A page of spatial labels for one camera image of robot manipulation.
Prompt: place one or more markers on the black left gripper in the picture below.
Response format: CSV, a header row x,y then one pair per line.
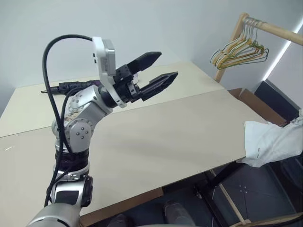
x,y
124,87

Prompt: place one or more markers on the white shorts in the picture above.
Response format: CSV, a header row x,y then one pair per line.
x,y
272,142

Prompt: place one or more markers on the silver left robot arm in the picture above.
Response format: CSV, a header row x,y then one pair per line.
x,y
78,132

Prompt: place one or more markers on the folded dark purple umbrella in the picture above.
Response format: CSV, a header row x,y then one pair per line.
x,y
71,85

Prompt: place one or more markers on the brown cardboard box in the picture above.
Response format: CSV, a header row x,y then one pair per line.
x,y
258,104

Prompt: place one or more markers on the black flat panel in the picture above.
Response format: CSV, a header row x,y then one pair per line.
x,y
277,97

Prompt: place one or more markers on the wooden clothes rack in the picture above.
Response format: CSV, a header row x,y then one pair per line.
x,y
274,29

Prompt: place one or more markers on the dark grey rounded shape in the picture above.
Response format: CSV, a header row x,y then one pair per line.
x,y
176,210
119,221

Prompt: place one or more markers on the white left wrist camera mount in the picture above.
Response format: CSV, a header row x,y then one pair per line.
x,y
105,71

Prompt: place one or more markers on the black base plate with screws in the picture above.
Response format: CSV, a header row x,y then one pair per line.
x,y
251,191

